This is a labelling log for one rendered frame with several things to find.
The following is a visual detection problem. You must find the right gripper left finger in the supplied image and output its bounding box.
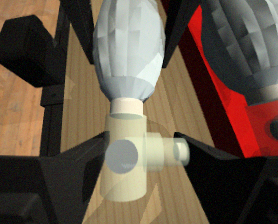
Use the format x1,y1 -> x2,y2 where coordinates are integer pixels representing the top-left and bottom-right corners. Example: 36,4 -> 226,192
0,132 -> 104,224

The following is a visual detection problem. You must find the red tray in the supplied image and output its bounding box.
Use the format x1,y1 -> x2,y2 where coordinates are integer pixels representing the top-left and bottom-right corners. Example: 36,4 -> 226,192
178,5 -> 262,158

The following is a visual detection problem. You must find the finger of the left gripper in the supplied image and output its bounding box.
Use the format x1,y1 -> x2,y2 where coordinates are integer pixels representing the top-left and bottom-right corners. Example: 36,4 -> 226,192
161,0 -> 202,69
59,0 -> 94,65

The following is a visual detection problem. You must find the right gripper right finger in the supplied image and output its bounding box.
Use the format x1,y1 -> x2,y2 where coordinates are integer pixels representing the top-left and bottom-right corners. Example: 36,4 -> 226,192
173,132 -> 278,224

